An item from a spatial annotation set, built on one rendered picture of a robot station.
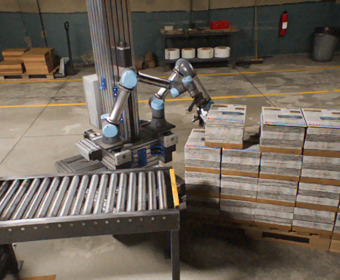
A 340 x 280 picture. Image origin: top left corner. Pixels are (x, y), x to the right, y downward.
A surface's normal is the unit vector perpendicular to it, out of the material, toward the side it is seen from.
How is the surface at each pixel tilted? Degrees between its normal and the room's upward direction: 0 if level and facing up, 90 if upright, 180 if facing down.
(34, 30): 90
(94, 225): 90
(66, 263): 0
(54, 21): 90
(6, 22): 90
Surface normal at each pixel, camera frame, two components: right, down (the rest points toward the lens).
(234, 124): -0.22, 0.44
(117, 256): -0.03, -0.90
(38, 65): 0.04, 0.45
